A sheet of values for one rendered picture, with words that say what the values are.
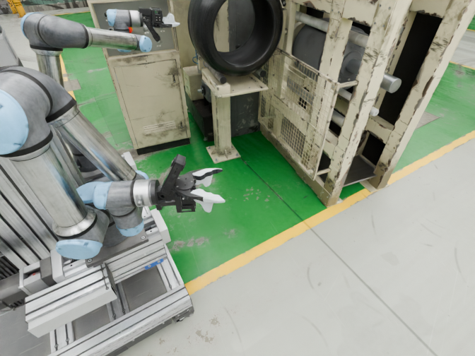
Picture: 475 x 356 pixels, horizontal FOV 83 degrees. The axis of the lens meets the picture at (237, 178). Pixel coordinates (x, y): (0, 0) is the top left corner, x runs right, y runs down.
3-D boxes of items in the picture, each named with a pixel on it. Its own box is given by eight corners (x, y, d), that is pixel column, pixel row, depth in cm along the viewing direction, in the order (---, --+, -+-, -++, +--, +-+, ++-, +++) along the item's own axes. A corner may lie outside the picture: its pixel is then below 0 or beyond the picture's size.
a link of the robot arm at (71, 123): (7, 65, 66) (131, 189, 98) (-21, 82, 58) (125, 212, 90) (43, 44, 64) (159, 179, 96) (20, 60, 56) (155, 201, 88)
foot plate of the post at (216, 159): (206, 147, 267) (205, 145, 265) (230, 142, 275) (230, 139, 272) (214, 163, 249) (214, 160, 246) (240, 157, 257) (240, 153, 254)
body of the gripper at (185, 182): (198, 195, 82) (158, 198, 81) (196, 171, 77) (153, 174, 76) (198, 212, 75) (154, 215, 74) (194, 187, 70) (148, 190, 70)
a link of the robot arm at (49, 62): (59, 147, 126) (35, 12, 100) (40, 138, 131) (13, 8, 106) (83, 140, 135) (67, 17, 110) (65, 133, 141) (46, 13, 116)
